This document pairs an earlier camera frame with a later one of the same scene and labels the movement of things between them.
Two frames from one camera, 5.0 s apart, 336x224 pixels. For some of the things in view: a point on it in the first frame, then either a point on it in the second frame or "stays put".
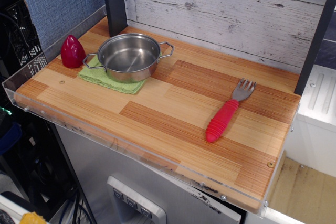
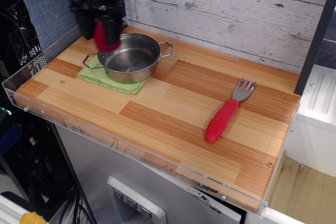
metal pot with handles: [128, 57] stays put
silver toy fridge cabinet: [119, 189] stays put
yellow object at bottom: [32, 218] stays put
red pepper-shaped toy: [72, 53] to [100, 35]
